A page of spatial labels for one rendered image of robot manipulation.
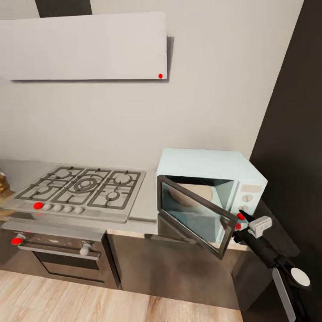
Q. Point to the microwave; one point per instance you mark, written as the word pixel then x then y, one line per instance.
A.
pixel 202 191

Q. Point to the fridge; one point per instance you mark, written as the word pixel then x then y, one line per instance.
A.
pixel 288 154

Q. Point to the range hood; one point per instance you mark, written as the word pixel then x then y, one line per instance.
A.
pixel 68 42

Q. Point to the burner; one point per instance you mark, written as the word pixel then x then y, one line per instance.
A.
pixel 81 192

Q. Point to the oven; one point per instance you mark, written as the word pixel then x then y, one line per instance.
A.
pixel 79 256

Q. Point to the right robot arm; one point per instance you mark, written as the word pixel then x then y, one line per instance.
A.
pixel 293 284

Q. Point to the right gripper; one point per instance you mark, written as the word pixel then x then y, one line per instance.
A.
pixel 257 245

